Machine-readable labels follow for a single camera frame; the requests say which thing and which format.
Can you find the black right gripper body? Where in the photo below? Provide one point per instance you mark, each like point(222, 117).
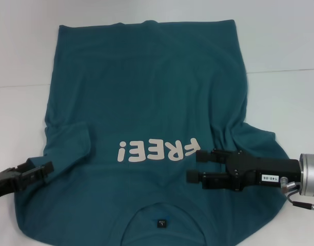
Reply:
point(254, 170)

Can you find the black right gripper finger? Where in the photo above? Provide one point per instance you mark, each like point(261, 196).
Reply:
point(214, 181)
point(205, 156)

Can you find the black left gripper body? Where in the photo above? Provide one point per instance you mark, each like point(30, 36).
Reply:
point(3, 183)

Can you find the teal t-shirt with FREE print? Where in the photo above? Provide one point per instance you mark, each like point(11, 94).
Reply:
point(146, 89)

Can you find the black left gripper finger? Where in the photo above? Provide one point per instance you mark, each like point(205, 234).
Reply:
point(22, 168)
point(39, 173)

